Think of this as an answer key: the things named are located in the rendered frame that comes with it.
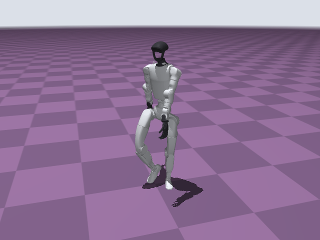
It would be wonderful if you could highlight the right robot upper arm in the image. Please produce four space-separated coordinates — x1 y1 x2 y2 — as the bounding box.
142 64 152 92

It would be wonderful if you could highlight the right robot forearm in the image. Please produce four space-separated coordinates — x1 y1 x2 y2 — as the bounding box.
144 90 153 105

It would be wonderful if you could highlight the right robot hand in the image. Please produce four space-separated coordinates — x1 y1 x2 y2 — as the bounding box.
146 102 153 109

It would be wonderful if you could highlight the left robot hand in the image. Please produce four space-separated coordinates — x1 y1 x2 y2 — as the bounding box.
159 114 169 139

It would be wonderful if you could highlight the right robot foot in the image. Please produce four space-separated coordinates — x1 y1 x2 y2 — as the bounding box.
147 164 162 183

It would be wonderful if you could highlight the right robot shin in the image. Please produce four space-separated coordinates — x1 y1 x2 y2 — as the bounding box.
135 149 157 172

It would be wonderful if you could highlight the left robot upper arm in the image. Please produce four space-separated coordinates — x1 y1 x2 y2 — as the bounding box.
163 66 182 98

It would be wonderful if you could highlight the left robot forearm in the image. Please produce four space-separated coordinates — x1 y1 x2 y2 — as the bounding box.
160 90 174 120

